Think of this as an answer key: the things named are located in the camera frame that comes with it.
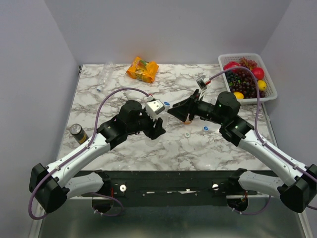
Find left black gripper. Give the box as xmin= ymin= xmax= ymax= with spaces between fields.
xmin=127 ymin=108 xmax=166 ymax=140

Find dark red grape bunch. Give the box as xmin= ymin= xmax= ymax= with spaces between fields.
xmin=229 ymin=58 xmax=265 ymax=99

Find yellow lemon upper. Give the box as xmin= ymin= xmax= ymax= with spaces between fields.
xmin=258 ymin=80 xmax=266 ymax=92

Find red apple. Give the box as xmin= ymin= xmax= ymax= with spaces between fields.
xmin=223 ymin=61 xmax=241 ymax=70

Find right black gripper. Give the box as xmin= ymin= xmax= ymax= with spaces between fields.
xmin=167 ymin=88 xmax=226 ymax=125

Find red round fruit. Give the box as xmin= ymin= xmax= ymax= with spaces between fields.
xmin=251 ymin=67 xmax=264 ymax=80

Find clear bottle blue cap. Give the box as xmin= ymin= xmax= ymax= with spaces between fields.
xmin=96 ymin=61 xmax=114 ymax=92

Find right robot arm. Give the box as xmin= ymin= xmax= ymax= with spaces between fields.
xmin=168 ymin=90 xmax=317 ymax=213

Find yellow lemon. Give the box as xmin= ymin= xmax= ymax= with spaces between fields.
xmin=258 ymin=80 xmax=266 ymax=92
xmin=233 ymin=92 xmax=244 ymax=100

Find purple cable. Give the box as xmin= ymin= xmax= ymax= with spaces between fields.
xmin=208 ymin=68 xmax=317 ymax=210
xmin=27 ymin=87 xmax=153 ymax=221

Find orange snack bag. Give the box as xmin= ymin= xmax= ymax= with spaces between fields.
xmin=126 ymin=57 xmax=159 ymax=83

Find yellow lemon lower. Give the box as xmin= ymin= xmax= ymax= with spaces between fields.
xmin=233 ymin=92 xmax=244 ymax=100

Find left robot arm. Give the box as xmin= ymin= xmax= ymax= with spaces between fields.
xmin=29 ymin=100 xmax=165 ymax=214

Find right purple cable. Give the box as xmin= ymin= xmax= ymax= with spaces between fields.
xmin=208 ymin=68 xmax=317 ymax=210

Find blue grape bunch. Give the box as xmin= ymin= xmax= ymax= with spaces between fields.
xmin=225 ymin=71 xmax=241 ymax=86

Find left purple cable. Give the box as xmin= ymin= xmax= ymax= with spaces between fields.
xmin=27 ymin=87 xmax=153 ymax=221

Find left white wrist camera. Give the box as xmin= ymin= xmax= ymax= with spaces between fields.
xmin=145 ymin=100 xmax=165 ymax=121

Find black base frame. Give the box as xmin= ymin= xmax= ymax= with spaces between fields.
xmin=97 ymin=171 xmax=246 ymax=208

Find black yellow drink can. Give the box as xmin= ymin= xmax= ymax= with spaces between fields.
xmin=69 ymin=123 xmax=89 ymax=145

